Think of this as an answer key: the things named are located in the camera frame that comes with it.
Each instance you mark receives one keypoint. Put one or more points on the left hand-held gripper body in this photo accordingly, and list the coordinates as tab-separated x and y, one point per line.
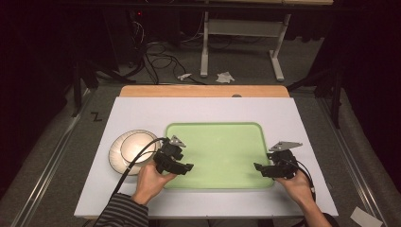
170	152

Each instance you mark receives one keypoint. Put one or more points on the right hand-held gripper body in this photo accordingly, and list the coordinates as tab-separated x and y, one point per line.
283	160

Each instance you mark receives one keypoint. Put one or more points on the person's left hand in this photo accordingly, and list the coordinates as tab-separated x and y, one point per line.
151	186

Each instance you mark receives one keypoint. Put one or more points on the person's right hand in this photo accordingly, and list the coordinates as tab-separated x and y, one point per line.
296	189

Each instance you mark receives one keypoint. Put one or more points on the light green plastic tray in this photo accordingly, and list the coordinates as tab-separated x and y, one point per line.
220	154

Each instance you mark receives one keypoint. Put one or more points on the white round bowl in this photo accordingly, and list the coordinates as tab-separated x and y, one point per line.
132	151

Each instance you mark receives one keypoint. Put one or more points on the white table board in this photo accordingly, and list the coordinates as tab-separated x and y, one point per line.
201	110

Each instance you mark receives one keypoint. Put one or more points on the wooden table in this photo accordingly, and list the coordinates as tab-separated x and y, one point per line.
189	90

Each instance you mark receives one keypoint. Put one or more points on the small white paper scrap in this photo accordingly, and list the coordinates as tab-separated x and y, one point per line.
184	76

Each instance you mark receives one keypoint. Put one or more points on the black tripod stand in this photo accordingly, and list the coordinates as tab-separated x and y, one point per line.
331	88
85	78

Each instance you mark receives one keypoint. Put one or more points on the crumpled white paper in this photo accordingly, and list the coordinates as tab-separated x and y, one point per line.
225	77

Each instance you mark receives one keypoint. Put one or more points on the flat white paper sheet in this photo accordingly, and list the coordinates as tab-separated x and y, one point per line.
365	217

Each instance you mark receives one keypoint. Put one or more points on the metal floor rail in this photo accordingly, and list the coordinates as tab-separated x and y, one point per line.
47	170
353	157

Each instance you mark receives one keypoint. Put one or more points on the white metal desk frame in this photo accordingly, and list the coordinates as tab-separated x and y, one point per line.
242	27

